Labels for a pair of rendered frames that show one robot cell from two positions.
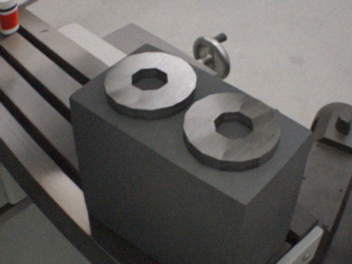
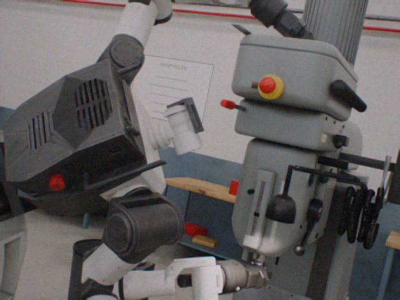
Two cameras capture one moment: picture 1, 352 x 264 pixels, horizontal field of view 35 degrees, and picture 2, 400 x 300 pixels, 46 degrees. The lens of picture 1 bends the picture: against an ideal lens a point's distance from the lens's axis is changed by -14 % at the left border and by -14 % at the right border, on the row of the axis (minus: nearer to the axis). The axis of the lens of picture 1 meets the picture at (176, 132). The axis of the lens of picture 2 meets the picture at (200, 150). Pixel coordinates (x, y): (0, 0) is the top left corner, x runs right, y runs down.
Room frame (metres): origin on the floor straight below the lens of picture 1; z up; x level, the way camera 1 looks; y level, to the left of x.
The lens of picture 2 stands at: (1.99, -0.41, 1.65)
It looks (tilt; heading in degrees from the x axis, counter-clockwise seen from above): 4 degrees down; 159
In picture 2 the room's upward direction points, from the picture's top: 11 degrees clockwise
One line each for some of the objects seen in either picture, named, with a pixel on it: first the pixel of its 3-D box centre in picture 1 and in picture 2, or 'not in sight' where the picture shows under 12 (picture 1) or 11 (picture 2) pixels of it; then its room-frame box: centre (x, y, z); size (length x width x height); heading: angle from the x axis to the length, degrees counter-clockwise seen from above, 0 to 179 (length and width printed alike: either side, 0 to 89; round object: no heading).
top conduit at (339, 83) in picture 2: not in sight; (350, 98); (0.90, 0.43, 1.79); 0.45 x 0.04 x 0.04; 133
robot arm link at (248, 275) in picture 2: not in sight; (237, 275); (0.85, 0.23, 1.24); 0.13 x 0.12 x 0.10; 25
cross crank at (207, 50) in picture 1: (200, 63); not in sight; (1.16, -0.06, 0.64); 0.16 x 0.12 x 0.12; 133
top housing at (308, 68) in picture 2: not in sight; (299, 82); (0.80, 0.32, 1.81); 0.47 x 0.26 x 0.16; 133
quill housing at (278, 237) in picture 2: not in sight; (274, 196); (0.81, 0.31, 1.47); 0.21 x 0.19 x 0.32; 43
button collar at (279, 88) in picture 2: not in sight; (271, 87); (0.97, 0.14, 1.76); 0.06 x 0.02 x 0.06; 43
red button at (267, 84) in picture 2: not in sight; (268, 85); (0.99, 0.12, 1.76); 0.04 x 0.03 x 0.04; 43
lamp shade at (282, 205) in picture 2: not in sight; (282, 206); (1.02, 0.21, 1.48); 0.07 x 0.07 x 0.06
